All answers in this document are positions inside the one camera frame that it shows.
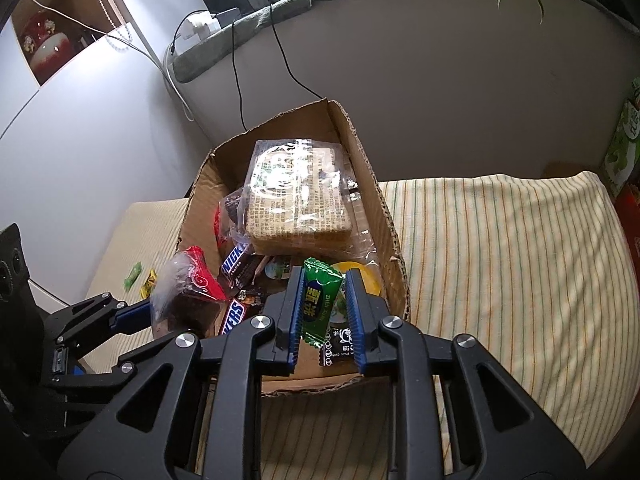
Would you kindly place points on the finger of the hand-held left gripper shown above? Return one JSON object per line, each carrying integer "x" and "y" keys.
{"x": 132, "y": 316}
{"x": 125, "y": 366}

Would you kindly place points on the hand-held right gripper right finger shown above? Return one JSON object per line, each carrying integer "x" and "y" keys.
{"x": 354, "y": 310}

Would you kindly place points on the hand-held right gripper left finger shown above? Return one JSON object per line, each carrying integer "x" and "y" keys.
{"x": 295, "y": 310}

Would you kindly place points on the green candy packet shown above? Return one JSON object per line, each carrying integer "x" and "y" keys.
{"x": 317, "y": 305}

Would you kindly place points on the small dark snack packet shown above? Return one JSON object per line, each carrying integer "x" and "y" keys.
{"x": 340, "y": 312}
{"x": 337, "y": 346}

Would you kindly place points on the red and clear snack packet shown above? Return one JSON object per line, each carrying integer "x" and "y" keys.
{"x": 195, "y": 272}

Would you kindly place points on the brown chocolate bar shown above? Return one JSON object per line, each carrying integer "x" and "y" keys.
{"x": 234, "y": 261}
{"x": 232, "y": 316}

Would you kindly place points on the cardboard box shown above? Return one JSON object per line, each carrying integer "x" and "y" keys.
{"x": 362, "y": 160}

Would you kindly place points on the yellow jelly cup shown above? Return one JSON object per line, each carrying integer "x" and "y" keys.
{"x": 367, "y": 280}

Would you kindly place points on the small yellow candy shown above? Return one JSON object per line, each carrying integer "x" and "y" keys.
{"x": 148, "y": 284}

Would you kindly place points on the small green candy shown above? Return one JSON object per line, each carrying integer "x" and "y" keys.
{"x": 132, "y": 276}

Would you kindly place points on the green lidded jelly cup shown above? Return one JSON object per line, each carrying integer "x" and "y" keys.
{"x": 277, "y": 270}

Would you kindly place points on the clear pack of wafers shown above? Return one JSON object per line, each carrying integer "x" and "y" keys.
{"x": 295, "y": 200}

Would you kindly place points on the clear bag of dark snack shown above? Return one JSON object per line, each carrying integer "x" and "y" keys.
{"x": 231, "y": 210}

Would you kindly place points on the striped yellow blanket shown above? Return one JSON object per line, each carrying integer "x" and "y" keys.
{"x": 500, "y": 260}

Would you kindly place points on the red and white jar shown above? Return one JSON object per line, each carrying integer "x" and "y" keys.
{"x": 47, "y": 42}

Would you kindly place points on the white charger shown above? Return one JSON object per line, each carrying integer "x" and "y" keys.
{"x": 200, "y": 25}

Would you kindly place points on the grey adapter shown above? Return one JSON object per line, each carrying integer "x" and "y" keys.
{"x": 227, "y": 15}

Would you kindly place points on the green snack bag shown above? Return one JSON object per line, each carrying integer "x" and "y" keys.
{"x": 622, "y": 150}

